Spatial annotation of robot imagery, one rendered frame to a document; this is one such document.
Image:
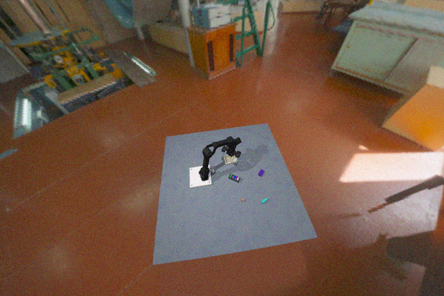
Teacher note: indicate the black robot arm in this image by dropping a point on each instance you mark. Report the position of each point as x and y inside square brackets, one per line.
[229, 142]

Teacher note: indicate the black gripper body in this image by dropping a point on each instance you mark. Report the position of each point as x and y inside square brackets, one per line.
[231, 151]

